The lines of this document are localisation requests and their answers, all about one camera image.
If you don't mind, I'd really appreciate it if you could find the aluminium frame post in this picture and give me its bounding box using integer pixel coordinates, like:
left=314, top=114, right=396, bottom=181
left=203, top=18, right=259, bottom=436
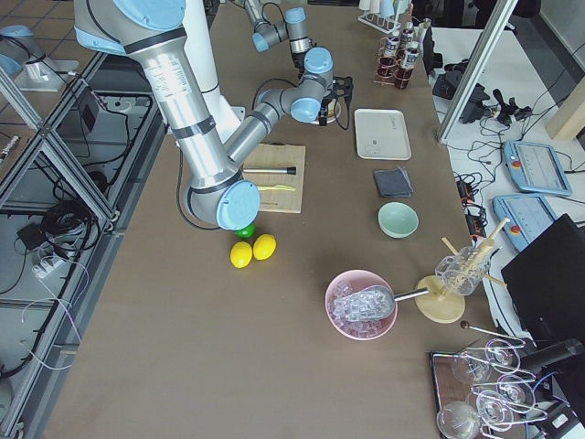
left=437, top=0, right=517, bottom=145

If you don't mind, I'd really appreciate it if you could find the wooden cutting board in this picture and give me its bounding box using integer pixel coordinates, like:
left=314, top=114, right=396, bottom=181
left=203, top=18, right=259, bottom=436
left=243, top=144, right=305, bottom=213

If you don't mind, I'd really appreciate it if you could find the pink ice bowl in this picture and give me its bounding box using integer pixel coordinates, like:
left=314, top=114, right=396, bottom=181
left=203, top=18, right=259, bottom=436
left=324, top=270, right=398, bottom=340

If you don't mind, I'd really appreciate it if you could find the cream rabbit tray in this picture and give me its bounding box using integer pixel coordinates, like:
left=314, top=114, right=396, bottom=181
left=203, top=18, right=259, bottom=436
left=354, top=109, right=411, bottom=161

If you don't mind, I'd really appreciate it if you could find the black monitor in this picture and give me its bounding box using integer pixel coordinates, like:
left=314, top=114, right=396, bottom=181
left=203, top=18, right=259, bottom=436
left=502, top=214, right=584, bottom=343

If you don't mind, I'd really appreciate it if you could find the yellow plastic knife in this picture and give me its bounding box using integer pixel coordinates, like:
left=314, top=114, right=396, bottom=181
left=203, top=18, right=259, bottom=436
left=257, top=184, right=296, bottom=192

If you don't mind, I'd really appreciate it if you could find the black glass tray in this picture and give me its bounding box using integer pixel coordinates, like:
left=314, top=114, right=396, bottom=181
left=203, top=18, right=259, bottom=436
left=430, top=336, right=548, bottom=438

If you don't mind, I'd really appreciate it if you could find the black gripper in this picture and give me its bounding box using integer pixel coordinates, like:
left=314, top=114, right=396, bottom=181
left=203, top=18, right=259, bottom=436
left=318, top=94, right=335, bottom=126
left=292, top=51, right=306, bottom=73

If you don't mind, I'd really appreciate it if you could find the green bowl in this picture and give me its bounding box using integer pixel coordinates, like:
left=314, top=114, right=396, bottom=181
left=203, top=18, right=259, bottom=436
left=378, top=202, right=420, bottom=239

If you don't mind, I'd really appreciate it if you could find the black device stand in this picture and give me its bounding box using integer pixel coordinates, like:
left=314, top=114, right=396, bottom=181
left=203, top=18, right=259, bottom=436
left=439, top=30, right=491, bottom=137

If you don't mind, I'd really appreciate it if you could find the white wire cup rack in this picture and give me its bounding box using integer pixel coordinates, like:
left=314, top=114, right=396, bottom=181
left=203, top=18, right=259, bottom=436
left=357, top=0, right=411, bottom=34

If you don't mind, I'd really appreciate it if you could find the wooden mug tree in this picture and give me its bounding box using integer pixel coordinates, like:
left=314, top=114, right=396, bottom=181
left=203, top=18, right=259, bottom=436
left=415, top=218, right=510, bottom=324

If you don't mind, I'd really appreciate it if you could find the metal ice scoop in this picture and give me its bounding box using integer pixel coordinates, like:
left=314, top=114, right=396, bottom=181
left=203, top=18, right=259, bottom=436
left=330, top=285, right=430, bottom=322

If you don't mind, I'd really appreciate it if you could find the copper wire bottle rack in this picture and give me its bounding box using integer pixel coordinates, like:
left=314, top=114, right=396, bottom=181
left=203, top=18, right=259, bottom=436
left=374, top=37, right=414, bottom=90

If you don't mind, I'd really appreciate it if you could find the white pedestal column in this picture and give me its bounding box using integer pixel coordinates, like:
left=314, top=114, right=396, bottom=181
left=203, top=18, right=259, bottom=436
left=183, top=0, right=240, bottom=130

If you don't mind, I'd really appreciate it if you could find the yellow lemon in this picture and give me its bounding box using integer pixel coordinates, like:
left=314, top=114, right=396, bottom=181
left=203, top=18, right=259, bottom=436
left=252, top=234, right=277, bottom=261
left=229, top=241, right=253, bottom=269

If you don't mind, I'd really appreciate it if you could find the blue teach pendant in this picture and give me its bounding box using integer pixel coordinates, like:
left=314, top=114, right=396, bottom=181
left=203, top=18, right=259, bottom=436
left=503, top=141, right=573, bottom=196
left=492, top=194, right=558, bottom=252

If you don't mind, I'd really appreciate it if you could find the steel muddler black tip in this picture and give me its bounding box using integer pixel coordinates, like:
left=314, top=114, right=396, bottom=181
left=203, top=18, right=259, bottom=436
left=243, top=166, right=297, bottom=176

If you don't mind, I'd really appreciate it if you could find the green lime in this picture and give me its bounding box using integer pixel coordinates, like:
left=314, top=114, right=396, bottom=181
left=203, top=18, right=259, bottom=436
left=234, top=223, right=256, bottom=239

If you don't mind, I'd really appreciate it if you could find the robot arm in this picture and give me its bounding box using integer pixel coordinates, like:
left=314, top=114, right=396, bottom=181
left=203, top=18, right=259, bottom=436
left=74, top=1, right=334, bottom=230
left=243, top=1, right=314, bottom=76

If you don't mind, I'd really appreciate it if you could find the grey folded cloth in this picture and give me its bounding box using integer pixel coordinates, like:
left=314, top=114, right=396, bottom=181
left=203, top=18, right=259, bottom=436
left=373, top=167, right=414, bottom=198

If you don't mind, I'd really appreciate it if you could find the dark drink bottle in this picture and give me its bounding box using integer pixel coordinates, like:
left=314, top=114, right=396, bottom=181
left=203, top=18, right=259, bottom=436
left=383, top=34, right=399, bottom=59
left=399, top=22, right=414, bottom=48
left=402, top=41, right=420, bottom=71

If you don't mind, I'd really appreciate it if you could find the white plate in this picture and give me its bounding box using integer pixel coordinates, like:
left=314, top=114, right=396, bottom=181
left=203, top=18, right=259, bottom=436
left=312, top=100, right=342, bottom=125

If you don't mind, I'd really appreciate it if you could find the glass mug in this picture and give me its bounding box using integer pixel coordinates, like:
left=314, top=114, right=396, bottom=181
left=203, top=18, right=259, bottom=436
left=435, top=246, right=490, bottom=296

